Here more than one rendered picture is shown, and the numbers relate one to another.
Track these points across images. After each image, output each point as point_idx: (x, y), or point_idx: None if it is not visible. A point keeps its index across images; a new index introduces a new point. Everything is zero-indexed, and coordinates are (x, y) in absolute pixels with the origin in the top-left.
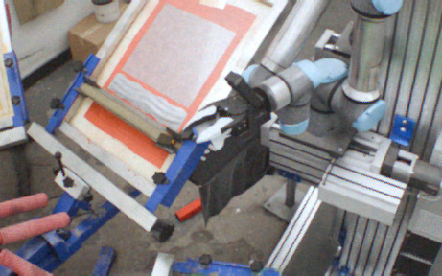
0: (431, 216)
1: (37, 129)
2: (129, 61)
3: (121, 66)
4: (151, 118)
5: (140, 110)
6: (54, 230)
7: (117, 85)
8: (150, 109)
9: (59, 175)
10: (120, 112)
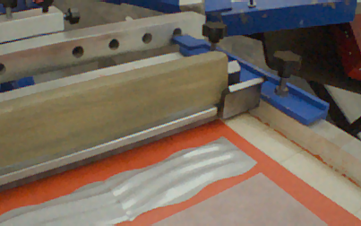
0: None
1: (184, 17)
2: (277, 195)
3: (271, 174)
4: (48, 195)
5: (96, 181)
6: (1, 12)
7: (213, 153)
8: (72, 199)
9: (52, 9)
10: (61, 89)
